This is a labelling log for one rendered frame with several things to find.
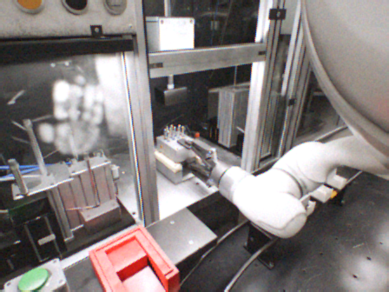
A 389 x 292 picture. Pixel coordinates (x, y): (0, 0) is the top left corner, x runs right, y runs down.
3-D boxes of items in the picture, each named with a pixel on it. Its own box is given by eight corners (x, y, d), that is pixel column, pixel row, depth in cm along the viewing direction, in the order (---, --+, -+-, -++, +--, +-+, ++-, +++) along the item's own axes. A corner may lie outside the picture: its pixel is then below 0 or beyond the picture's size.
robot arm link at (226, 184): (258, 169, 64) (240, 160, 68) (234, 182, 59) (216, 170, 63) (253, 196, 68) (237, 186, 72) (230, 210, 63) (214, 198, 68)
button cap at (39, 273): (23, 303, 37) (19, 296, 36) (20, 283, 39) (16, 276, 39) (53, 288, 39) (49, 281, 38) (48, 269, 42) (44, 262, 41)
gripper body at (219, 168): (236, 187, 72) (214, 172, 78) (240, 162, 68) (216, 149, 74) (217, 196, 68) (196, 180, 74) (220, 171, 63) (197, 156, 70)
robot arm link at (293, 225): (232, 215, 65) (264, 187, 70) (283, 255, 54) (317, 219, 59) (227, 188, 58) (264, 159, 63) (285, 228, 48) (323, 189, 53)
